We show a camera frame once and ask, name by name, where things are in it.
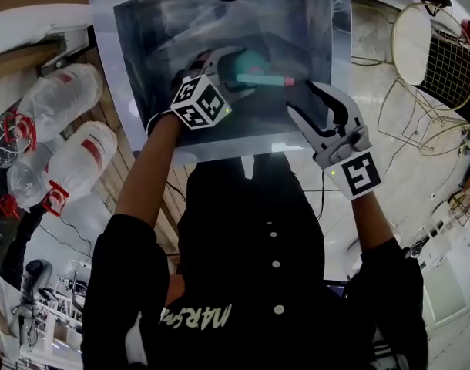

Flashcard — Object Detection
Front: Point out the person's black jacket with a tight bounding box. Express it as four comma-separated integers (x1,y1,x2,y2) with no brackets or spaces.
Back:
80,152,431,370

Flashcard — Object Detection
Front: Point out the small cardboard box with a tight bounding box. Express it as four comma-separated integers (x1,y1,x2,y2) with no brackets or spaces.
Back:
0,39,69,79

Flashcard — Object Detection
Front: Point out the person's left forearm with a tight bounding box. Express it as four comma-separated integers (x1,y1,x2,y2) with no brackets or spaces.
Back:
114,112,184,233

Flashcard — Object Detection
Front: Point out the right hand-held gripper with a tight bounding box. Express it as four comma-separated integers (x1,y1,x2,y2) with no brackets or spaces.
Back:
286,80,384,202

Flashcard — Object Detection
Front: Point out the clear plastic water jug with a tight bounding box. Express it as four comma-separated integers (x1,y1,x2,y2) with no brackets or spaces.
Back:
42,120,119,217
0,116,26,169
0,140,62,219
11,62,104,143

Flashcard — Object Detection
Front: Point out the teal round plastic object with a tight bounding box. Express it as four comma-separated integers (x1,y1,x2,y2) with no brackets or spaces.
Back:
233,49,273,77

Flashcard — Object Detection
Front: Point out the dark grey rounded device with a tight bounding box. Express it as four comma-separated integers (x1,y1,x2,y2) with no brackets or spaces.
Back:
18,259,54,304

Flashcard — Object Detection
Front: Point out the wooden plank pallet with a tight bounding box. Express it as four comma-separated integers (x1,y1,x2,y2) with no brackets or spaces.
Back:
75,44,193,254

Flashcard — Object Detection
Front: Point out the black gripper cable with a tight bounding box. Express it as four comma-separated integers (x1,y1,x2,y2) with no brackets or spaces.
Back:
315,170,327,223

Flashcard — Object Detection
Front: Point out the stainless steel sink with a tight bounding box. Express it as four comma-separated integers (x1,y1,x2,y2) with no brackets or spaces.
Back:
89,0,354,165

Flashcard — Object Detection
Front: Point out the person's right forearm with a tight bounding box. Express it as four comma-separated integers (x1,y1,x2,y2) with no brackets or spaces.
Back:
348,189,398,254

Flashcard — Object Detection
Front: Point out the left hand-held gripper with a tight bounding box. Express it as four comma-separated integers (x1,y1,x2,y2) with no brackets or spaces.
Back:
170,46,259,130

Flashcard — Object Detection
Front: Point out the dark screen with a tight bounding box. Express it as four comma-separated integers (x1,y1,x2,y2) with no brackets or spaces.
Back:
323,281,350,296

